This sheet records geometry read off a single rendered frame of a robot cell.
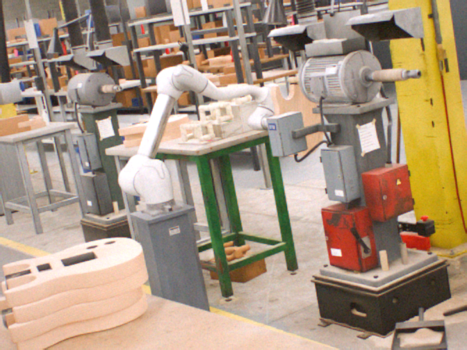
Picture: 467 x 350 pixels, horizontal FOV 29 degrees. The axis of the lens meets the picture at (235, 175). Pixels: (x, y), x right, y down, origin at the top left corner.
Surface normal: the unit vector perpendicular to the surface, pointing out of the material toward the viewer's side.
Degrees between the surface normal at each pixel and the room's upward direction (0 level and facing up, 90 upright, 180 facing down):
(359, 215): 90
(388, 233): 90
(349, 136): 90
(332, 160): 90
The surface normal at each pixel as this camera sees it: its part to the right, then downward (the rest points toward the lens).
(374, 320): -0.81, 0.26
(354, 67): 0.46, 0.00
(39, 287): 0.67, 0.02
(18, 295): 0.24, 0.14
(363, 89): 0.53, 0.19
